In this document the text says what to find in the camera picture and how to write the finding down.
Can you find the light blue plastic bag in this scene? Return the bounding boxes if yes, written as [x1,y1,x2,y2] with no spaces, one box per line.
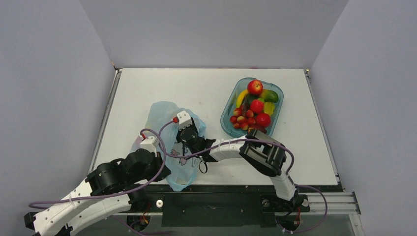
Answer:
[145,101,206,192]

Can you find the red fake apple from bag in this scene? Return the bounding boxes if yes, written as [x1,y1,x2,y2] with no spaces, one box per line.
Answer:
[247,79,263,96]

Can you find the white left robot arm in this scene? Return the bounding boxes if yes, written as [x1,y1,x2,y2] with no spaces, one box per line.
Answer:
[24,148,170,236]

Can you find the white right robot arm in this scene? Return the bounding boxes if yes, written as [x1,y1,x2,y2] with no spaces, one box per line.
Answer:
[177,127,298,210]

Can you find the fake cherry bunch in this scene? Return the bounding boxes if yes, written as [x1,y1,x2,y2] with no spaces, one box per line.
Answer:
[229,108,256,131]

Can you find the dark red fake fruit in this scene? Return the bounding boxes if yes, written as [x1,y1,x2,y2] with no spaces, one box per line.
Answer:
[247,124,267,134]

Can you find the yellow fake banana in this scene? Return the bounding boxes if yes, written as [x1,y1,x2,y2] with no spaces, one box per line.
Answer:
[236,89,249,108]

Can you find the red fake strawberry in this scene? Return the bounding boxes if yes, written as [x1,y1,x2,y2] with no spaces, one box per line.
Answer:
[250,99,264,114]

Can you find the yellow fake starfruit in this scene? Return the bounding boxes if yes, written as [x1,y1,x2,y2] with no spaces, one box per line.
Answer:
[263,102,275,116]

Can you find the green orange fake mango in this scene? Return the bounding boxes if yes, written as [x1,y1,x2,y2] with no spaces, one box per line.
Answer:
[259,89,279,103]

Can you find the teal plastic fruit tray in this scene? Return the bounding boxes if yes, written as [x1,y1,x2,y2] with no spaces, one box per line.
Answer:
[220,77,284,138]

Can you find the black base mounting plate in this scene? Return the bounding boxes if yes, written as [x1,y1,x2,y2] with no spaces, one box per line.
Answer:
[107,184,343,228]

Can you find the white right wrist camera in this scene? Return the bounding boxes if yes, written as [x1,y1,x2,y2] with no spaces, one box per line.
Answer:
[176,111,193,130]

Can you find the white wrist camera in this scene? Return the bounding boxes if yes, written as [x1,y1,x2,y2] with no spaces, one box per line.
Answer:
[176,111,193,130]
[139,136,160,154]

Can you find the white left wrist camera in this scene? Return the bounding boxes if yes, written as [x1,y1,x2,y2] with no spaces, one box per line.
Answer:
[139,136,160,154]

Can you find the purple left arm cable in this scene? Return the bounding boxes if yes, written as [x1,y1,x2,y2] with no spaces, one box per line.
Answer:
[29,128,167,209]

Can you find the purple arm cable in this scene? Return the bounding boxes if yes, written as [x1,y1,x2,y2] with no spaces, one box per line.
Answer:
[158,118,328,234]
[29,128,167,209]

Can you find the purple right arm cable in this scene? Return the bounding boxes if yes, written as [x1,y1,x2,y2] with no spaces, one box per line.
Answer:
[158,118,328,234]

